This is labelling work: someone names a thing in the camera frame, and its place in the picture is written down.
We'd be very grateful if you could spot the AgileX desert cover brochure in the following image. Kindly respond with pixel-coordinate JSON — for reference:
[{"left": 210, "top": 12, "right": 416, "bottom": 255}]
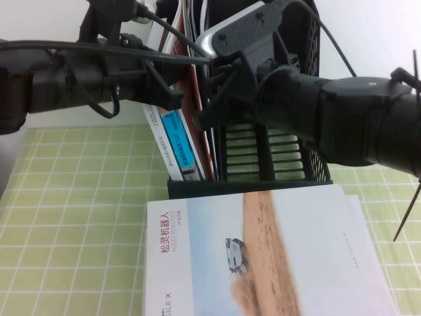
[{"left": 143, "top": 184, "right": 397, "bottom": 316}]

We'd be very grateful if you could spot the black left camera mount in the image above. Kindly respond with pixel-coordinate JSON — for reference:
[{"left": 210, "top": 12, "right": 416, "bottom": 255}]
[{"left": 77, "top": 0, "right": 139, "bottom": 43}]

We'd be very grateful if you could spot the thin black left gripper cable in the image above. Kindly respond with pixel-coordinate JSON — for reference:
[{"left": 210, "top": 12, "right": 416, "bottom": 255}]
[{"left": 64, "top": 49, "right": 121, "bottom": 120}]

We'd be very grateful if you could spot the thin black right gripper cable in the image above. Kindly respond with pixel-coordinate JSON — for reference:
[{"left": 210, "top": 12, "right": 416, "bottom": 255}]
[{"left": 202, "top": 59, "right": 251, "bottom": 118}]

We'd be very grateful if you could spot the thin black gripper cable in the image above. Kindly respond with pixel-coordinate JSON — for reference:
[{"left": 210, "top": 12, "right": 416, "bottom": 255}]
[
  {"left": 202, "top": 59, "right": 251, "bottom": 118},
  {"left": 64, "top": 49, "right": 121, "bottom": 120}
]

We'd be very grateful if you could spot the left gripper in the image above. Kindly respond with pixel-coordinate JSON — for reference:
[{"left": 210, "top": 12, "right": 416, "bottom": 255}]
[{"left": 105, "top": 42, "right": 185, "bottom": 112}]

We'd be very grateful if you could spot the green checked tablecloth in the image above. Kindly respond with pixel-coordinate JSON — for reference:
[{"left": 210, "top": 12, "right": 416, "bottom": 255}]
[{"left": 0, "top": 115, "right": 421, "bottom": 316}]

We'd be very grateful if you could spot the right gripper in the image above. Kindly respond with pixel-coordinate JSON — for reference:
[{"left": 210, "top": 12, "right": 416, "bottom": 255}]
[{"left": 191, "top": 57, "right": 264, "bottom": 133}]

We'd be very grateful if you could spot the black zip tie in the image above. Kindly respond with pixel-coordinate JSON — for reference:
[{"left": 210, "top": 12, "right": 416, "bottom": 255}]
[
  {"left": 393, "top": 182, "right": 421, "bottom": 243},
  {"left": 389, "top": 48, "right": 421, "bottom": 95}
]

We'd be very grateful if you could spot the thick black left camera cable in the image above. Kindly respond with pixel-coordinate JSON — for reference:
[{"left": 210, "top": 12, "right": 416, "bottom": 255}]
[{"left": 0, "top": 1, "right": 213, "bottom": 65}]

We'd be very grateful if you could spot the black plastic book holder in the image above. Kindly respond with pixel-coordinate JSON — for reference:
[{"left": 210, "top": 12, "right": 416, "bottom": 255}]
[{"left": 159, "top": 0, "right": 334, "bottom": 200}]

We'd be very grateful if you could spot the red robot arm brochure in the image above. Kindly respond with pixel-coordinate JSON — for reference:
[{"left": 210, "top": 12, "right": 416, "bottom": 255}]
[{"left": 157, "top": 0, "right": 214, "bottom": 182}]

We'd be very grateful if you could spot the plain white booklet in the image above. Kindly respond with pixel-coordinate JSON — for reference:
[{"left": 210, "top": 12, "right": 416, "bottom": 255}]
[{"left": 341, "top": 194, "right": 399, "bottom": 316}]

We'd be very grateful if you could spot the white book with orange band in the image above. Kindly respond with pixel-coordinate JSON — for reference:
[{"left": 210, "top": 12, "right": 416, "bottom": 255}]
[{"left": 143, "top": 19, "right": 185, "bottom": 182}]

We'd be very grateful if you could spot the blue spine book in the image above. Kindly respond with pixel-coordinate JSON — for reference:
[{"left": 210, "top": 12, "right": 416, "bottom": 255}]
[{"left": 157, "top": 108, "right": 204, "bottom": 182}]

